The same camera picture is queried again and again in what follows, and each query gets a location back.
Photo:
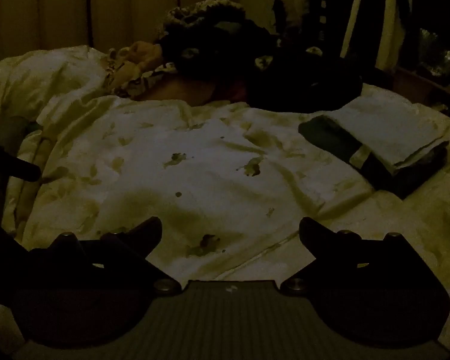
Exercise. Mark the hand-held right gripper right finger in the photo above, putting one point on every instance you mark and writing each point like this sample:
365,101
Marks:
308,229

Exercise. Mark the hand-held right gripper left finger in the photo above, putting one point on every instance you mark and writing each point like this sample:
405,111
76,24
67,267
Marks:
153,228

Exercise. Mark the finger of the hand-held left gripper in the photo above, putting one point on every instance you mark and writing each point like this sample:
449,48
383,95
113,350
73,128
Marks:
22,171

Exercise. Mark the white floral cloth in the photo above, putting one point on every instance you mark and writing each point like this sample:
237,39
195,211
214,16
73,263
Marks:
210,165

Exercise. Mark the dark garment with stripe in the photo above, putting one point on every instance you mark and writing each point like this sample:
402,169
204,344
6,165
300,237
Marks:
330,138

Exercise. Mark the white garment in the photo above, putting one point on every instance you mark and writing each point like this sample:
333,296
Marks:
390,131

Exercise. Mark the pile of dark clothes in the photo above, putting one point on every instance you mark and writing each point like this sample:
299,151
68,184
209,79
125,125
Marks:
285,78

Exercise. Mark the hanging clothes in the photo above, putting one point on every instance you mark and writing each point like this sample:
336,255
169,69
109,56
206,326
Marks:
322,11

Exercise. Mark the white bed blanket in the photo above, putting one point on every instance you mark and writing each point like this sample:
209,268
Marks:
33,71

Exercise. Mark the patterned cloth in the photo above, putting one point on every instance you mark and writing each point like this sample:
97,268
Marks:
135,63

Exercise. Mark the beige padded headboard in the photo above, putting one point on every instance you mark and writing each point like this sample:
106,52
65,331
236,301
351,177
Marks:
60,7

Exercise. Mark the dark bedside furniture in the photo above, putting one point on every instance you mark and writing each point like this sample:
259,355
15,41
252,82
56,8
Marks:
435,52

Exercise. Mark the frilly knitted cloth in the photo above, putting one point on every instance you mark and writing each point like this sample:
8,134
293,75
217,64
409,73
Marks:
206,11

